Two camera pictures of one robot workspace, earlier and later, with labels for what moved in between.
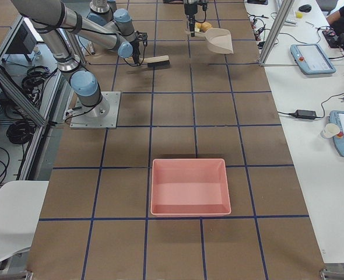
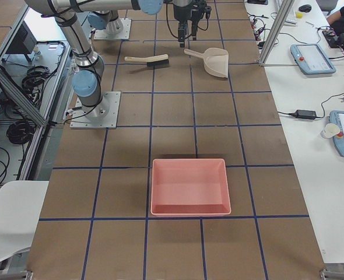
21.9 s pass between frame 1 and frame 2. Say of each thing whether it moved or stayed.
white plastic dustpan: moved
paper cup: stayed
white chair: stayed
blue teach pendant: stayed
